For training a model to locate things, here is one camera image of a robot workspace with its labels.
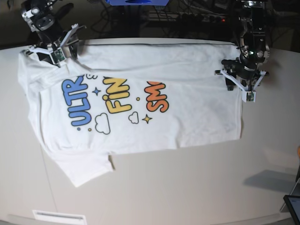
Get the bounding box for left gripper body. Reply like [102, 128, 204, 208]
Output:
[221, 58, 259, 81]

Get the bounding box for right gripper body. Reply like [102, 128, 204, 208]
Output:
[35, 25, 67, 51]

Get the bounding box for white printed T-shirt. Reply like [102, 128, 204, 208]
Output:
[18, 44, 242, 187]

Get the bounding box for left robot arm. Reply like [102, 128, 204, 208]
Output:
[221, 0, 270, 92]

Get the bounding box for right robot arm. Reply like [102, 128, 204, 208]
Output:
[21, 0, 82, 67]

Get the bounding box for blue box at top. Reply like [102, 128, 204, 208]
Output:
[106, 0, 169, 6]

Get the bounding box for dark tablet screen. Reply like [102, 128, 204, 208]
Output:
[284, 195, 300, 225]

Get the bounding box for white paper label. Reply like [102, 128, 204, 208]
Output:
[32, 210, 87, 225]

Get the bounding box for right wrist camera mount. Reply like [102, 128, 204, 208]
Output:
[26, 23, 86, 67]

